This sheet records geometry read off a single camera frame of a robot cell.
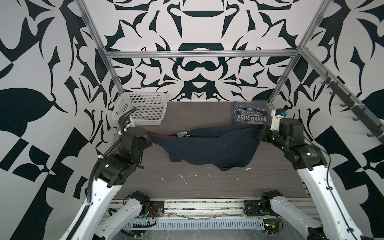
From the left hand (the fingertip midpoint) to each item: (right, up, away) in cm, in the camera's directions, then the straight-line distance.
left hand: (140, 129), depth 64 cm
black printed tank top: (+40, -10, +9) cm, 42 cm away
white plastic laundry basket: (-9, +12, +51) cm, 53 cm away
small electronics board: (+59, -46, +7) cm, 76 cm away
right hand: (+54, +1, +5) cm, 54 cm away
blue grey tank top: (+65, +9, +47) cm, 81 cm away
